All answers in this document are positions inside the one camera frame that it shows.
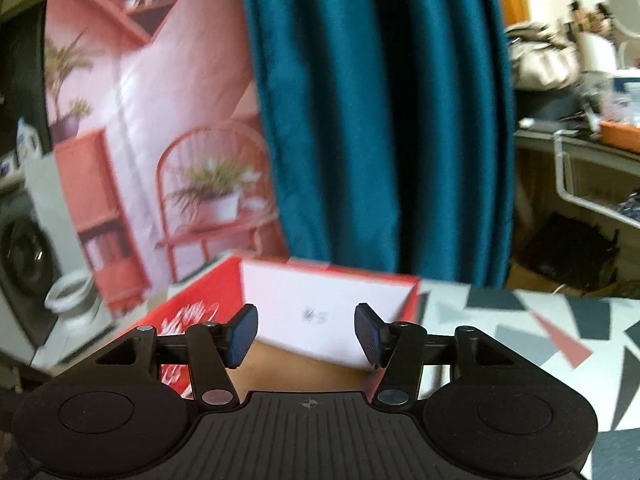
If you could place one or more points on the black plastic bag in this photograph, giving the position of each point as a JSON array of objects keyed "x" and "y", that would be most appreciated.
[{"x": 565, "y": 250}]

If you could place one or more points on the beige bag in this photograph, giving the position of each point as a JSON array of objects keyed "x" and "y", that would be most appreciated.
[{"x": 540, "y": 60}]

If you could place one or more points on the white round bowl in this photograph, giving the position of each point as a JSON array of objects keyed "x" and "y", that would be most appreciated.
[{"x": 70, "y": 292}]

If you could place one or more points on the orange tray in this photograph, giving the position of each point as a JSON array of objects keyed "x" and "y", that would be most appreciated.
[{"x": 622, "y": 135}]

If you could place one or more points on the brown cardboard box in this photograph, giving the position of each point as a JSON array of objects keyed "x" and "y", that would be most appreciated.
[{"x": 530, "y": 277}]

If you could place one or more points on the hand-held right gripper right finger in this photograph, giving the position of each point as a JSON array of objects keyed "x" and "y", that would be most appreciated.
[{"x": 367, "y": 335}]

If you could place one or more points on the blue packaged item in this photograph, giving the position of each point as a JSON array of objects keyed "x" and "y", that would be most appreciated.
[{"x": 627, "y": 95}]

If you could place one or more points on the red cardboard box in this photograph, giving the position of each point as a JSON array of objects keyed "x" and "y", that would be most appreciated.
[{"x": 310, "y": 295}]

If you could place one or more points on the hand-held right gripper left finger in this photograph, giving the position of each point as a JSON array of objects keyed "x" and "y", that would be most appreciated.
[{"x": 243, "y": 335}]

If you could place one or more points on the round white vanity mirror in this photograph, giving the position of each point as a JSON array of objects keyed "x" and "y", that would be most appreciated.
[{"x": 625, "y": 10}]

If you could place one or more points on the grey washing machine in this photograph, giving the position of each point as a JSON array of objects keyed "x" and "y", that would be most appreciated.
[{"x": 20, "y": 260}]

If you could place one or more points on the printed room backdrop poster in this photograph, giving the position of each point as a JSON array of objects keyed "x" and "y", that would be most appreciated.
[{"x": 175, "y": 85}]

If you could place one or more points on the white makeup brush holder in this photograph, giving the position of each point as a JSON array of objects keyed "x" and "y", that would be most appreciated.
[{"x": 597, "y": 52}]

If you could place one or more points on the cluttered shelf unit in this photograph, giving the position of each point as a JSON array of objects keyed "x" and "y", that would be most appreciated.
[{"x": 535, "y": 137}]

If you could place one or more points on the white blue packet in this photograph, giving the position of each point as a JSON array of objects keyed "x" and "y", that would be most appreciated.
[{"x": 27, "y": 140}]

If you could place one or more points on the teal curtain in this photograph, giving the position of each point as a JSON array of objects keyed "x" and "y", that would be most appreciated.
[{"x": 375, "y": 110}]

